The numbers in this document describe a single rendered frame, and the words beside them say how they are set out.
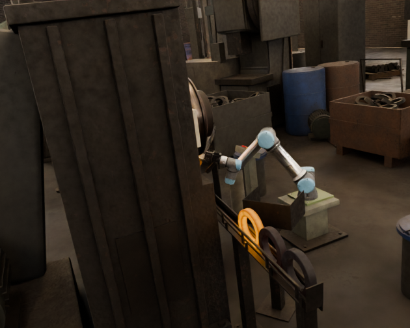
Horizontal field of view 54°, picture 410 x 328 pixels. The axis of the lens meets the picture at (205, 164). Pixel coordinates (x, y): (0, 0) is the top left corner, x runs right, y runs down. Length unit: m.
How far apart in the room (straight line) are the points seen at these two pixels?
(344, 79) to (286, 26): 1.09
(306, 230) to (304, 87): 2.96
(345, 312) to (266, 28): 4.08
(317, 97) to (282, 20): 1.17
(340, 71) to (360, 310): 4.00
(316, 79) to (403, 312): 3.78
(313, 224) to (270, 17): 3.41
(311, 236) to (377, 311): 0.82
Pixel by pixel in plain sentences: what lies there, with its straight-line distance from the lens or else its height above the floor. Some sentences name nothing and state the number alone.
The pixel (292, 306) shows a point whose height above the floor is 0.01.
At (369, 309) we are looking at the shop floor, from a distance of 2.58.
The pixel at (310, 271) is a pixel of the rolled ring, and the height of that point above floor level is 0.72.
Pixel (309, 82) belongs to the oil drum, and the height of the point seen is 0.74.
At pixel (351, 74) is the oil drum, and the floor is 0.74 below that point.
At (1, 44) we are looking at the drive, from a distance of 2.48.
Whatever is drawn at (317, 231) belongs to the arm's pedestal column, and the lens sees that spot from 3.17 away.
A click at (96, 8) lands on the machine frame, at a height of 1.72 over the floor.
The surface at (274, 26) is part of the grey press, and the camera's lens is 5.87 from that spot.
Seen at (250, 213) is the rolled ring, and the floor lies 0.79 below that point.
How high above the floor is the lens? 1.59
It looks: 18 degrees down
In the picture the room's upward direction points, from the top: 8 degrees counter-clockwise
